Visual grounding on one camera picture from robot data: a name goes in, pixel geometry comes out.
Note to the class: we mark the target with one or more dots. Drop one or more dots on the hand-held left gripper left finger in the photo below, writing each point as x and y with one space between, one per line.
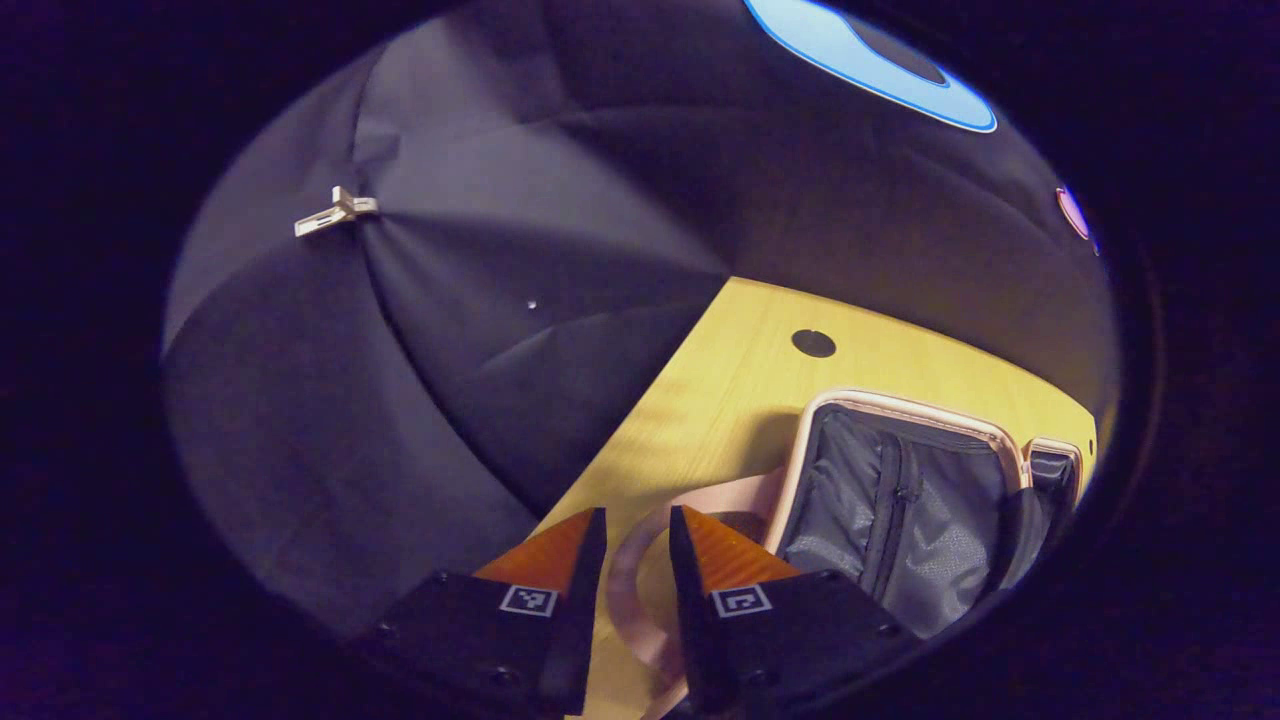
580 620

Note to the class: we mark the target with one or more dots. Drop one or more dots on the pink suitcase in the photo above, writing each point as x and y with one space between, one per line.
940 520

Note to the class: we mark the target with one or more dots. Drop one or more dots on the black backdrop cloth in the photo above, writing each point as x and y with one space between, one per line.
400 400

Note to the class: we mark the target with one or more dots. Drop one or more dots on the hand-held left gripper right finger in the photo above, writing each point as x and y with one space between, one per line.
690 620

